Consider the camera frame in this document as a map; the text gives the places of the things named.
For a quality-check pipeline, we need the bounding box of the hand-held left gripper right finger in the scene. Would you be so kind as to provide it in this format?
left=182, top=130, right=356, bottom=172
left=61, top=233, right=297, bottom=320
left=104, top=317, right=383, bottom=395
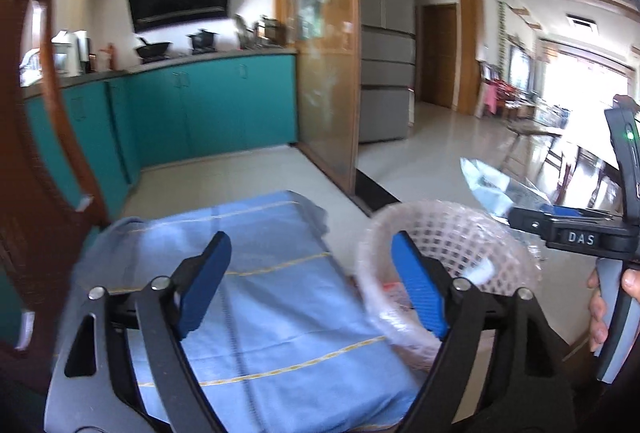
left=391, top=231, right=562, bottom=433

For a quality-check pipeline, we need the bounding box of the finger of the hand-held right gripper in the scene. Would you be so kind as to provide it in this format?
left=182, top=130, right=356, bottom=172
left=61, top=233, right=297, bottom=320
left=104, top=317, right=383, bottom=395
left=550, top=207, right=614, bottom=218
left=507, top=208, right=556, bottom=235

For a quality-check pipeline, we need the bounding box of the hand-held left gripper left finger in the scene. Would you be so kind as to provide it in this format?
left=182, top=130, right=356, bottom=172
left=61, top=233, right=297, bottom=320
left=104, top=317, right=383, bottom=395
left=64, top=231, right=233, bottom=433

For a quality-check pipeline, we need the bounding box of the white mesh waste basket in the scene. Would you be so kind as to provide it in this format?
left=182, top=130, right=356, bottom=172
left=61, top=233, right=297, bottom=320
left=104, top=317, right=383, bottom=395
left=355, top=200, right=544, bottom=371

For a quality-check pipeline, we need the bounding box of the person's right hand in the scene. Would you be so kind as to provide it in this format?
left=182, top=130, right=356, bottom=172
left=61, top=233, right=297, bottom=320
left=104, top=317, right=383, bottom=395
left=586, top=263, right=640, bottom=355

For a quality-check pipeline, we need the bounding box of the pink snack packet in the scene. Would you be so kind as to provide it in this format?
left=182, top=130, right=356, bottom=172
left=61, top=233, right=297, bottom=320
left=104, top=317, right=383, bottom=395
left=379, top=280, right=417, bottom=310

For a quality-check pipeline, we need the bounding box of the dark dining table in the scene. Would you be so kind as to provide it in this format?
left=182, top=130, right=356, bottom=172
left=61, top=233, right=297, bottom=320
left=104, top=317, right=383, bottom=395
left=547, top=133, right=626, bottom=216

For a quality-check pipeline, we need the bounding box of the blue cloth with yellow lines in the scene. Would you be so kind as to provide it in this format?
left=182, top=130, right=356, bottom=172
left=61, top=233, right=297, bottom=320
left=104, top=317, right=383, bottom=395
left=60, top=190, right=426, bottom=433

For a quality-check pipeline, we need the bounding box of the pink hanging cloth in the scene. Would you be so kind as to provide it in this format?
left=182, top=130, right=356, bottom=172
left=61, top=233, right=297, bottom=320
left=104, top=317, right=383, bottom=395
left=481, top=83, right=501, bottom=116

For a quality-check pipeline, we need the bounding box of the ceiling air vent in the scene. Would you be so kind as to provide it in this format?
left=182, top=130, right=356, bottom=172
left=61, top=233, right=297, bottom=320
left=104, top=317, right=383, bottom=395
left=566, top=15, right=602, bottom=34

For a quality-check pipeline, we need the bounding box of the brown wooden chair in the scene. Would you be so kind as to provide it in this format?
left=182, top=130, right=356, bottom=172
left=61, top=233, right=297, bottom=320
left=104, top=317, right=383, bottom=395
left=0, top=0, right=113, bottom=394

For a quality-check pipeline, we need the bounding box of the green hanging garland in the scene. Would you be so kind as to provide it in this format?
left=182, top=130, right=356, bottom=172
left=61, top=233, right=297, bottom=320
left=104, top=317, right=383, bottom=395
left=497, top=0, right=510, bottom=74

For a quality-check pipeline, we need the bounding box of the brown wooden door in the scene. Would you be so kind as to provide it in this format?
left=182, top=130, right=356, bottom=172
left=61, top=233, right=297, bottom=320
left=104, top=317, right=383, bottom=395
left=420, top=3, right=459, bottom=112

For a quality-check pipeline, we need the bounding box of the grey refrigerator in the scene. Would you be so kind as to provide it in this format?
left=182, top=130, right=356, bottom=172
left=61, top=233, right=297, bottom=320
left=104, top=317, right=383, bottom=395
left=359, top=0, right=417, bottom=144

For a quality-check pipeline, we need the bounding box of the grey kitchen countertop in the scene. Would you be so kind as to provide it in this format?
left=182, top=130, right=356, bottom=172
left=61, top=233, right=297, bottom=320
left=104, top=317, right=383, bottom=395
left=20, top=45, right=299, bottom=102

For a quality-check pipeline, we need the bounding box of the black wok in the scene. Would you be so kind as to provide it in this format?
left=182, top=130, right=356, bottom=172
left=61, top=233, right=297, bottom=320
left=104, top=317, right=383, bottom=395
left=133, top=38, right=174, bottom=64

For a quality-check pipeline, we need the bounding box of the black cooking pot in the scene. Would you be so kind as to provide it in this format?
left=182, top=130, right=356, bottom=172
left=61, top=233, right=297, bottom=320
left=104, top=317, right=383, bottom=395
left=186, top=29, right=219, bottom=54

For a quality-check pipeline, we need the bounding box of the wood framed glass partition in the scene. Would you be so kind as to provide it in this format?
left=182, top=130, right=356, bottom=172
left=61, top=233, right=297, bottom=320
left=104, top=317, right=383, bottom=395
left=275, top=0, right=362, bottom=200

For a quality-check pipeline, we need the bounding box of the metal dish rack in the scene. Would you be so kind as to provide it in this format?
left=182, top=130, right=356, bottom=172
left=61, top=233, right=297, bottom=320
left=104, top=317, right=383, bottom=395
left=234, top=14, right=289, bottom=52

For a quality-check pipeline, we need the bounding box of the white kitchen appliance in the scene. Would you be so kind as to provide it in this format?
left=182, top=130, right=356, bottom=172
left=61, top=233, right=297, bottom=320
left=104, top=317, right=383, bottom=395
left=50, top=30, right=90, bottom=76

